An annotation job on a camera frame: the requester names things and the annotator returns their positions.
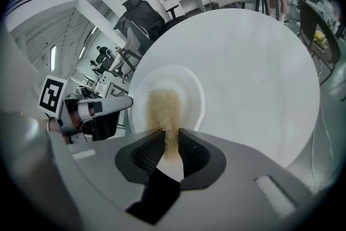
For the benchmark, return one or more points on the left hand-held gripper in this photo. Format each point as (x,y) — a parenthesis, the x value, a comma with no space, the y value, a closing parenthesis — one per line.
(52,94)

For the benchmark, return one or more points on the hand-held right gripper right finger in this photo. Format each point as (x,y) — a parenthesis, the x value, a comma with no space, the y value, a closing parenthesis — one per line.
(243,184)

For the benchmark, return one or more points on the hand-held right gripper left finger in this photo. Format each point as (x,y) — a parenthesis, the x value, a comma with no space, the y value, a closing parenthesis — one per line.
(94,184)

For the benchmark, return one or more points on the yellow sponge cloth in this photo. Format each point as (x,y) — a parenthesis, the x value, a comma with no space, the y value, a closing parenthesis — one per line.
(163,111)

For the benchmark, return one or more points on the white round plate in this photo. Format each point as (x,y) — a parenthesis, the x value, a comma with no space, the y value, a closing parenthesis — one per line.
(189,89)

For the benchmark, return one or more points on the person's left hand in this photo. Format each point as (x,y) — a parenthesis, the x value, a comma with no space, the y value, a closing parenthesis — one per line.
(75,119)

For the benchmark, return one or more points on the black headrest office chair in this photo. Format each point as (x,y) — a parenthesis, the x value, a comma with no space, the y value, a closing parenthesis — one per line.
(143,16)

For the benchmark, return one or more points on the round white side table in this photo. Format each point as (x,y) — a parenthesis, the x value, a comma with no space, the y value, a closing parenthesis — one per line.
(243,75)

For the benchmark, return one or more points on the yellow fibrous bundle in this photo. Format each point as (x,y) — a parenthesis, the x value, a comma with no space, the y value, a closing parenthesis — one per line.
(320,39)

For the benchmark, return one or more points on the dark wicker chair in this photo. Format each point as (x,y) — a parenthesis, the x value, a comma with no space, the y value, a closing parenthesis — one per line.
(311,24)

